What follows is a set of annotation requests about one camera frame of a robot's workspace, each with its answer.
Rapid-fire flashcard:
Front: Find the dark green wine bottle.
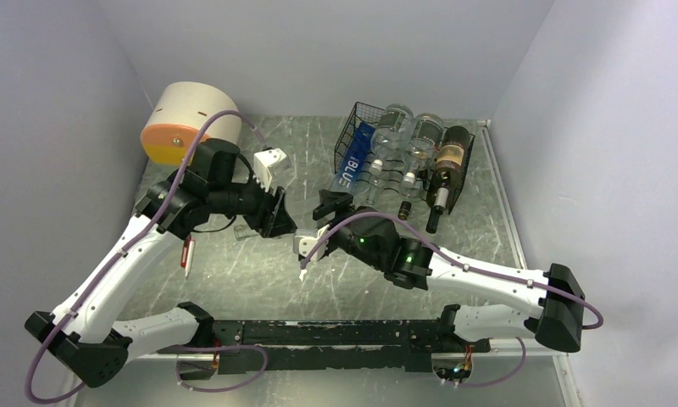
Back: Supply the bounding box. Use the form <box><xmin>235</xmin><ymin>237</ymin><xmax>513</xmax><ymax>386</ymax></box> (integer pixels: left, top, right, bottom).
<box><xmin>417</xmin><ymin>169</ymin><xmax>434</xmax><ymax>207</ymax></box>

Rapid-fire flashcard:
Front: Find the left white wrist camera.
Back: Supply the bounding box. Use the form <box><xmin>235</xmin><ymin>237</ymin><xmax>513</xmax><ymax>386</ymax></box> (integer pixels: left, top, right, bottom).
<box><xmin>253</xmin><ymin>148</ymin><xmax>292</xmax><ymax>192</ymax></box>

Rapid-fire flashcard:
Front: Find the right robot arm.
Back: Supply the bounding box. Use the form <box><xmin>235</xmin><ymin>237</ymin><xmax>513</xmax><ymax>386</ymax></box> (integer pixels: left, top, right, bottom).
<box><xmin>293</xmin><ymin>205</ymin><xmax>588</xmax><ymax>353</ymax></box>

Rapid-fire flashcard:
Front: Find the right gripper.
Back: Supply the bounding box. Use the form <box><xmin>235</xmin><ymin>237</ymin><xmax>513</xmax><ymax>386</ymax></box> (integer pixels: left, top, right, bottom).
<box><xmin>314</xmin><ymin>188</ymin><xmax>385</xmax><ymax>271</ymax></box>

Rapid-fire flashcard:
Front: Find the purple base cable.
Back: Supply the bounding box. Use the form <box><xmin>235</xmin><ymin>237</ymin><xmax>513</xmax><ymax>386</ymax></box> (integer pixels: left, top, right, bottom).
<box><xmin>175</xmin><ymin>343</ymin><xmax>270</xmax><ymax>393</ymax></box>

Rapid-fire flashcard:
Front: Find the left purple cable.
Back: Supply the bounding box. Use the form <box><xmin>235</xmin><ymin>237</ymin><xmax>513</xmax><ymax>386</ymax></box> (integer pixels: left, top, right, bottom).
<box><xmin>24</xmin><ymin>109</ymin><xmax>270</xmax><ymax>405</ymax></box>

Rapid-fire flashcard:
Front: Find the blue square bottle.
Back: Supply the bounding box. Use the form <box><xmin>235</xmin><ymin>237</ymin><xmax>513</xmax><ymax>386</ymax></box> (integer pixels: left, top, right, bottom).
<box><xmin>329</xmin><ymin>123</ymin><xmax>375</xmax><ymax>198</ymax></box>

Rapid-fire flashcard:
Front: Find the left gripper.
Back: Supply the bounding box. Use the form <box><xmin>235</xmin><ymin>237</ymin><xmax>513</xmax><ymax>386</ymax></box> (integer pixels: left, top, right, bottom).
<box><xmin>209</xmin><ymin>167</ymin><xmax>298</xmax><ymax>237</ymax></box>

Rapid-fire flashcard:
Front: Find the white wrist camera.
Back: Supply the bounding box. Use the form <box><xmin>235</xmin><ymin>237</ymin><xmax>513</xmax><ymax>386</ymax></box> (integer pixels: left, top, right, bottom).
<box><xmin>253</xmin><ymin>148</ymin><xmax>292</xmax><ymax>192</ymax></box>
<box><xmin>292</xmin><ymin>225</ymin><xmax>330</xmax><ymax>270</ymax></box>

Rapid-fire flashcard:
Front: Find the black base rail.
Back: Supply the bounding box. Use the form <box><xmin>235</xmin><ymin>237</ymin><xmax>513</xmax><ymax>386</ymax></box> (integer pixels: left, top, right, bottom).
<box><xmin>178</xmin><ymin>319</ymin><xmax>491</xmax><ymax>380</ymax></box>

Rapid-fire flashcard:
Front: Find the cream and orange cylinder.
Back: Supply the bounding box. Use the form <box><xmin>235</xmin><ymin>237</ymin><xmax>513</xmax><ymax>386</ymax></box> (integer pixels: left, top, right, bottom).
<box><xmin>140</xmin><ymin>81</ymin><xmax>237</xmax><ymax>166</ymax></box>

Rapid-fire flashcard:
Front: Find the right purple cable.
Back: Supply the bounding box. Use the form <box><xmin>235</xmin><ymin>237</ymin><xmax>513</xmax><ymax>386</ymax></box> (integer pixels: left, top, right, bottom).
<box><xmin>299</xmin><ymin>210</ymin><xmax>604</xmax><ymax>390</ymax></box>

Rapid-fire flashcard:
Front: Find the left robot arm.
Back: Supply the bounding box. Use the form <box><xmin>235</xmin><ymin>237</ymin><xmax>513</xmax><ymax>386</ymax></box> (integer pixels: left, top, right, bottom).
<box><xmin>25</xmin><ymin>138</ymin><xmax>296</xmax><ymax>388</ymax></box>

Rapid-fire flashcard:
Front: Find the black wire wine rack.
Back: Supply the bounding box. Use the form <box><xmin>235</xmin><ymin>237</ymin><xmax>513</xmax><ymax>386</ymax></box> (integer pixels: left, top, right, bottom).
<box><xmin>334</xmin><ymin>102</ymin><xmax>475</xmax><ymax>203</ymax></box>

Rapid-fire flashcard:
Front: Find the clear bottle silver cap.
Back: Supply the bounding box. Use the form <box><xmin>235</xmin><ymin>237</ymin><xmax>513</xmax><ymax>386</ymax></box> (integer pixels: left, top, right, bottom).
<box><xmin>399</xmin><ymin>113</ymin><xmax>444</xmax><ymax>202</ymax></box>

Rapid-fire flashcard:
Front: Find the clear bottle white cap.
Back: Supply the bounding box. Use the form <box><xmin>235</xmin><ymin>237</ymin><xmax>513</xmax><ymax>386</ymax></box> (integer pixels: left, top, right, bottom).
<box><xmin>369</xmin><ymin>103</ymin><xmax>414</xmax><ymax>177</ymax></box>

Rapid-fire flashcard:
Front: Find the dark bottle black neck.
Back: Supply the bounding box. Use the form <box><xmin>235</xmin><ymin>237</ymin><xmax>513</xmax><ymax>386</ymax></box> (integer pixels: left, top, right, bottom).
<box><xmin>425</xmin><ymin>125</ymin><xmax>474</xmax><ymax>234</ymax></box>

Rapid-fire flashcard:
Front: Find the red and white pen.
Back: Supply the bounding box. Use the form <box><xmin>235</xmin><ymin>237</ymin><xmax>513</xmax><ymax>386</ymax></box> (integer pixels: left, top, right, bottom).
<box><xmin>181</xmin><ymin>235</ymin><xmax>196</xmax><ymax>280</ymax></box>

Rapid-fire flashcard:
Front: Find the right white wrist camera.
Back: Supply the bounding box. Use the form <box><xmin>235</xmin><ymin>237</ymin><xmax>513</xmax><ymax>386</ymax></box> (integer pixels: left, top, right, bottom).
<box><xmin>292</xmin><ymin>225</ymin><xmax>330</xmax><ymax>270</ymax></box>

